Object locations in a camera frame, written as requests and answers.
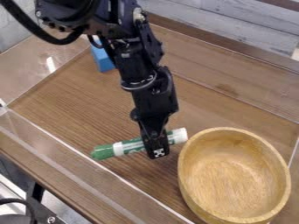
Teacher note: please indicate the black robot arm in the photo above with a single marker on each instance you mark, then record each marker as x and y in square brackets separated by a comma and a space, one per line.
[121, 25]

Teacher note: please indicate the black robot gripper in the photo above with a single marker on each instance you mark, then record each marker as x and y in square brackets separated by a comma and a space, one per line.
[155, 104]

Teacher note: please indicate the green Expo marker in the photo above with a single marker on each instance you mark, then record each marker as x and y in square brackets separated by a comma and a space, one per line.
[126, 147]

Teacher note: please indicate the brown wooden bowl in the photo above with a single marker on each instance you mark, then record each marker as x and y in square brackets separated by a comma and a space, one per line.
[234, 177]

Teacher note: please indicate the black metal table bracket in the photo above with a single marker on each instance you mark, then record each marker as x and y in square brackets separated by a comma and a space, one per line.
[45, 216]

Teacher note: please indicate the clear acrylic tray wall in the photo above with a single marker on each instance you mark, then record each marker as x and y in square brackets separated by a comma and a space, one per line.
[65, 108]

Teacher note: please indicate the blue rectangular block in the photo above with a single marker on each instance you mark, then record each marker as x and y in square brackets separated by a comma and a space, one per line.
[102, 59]

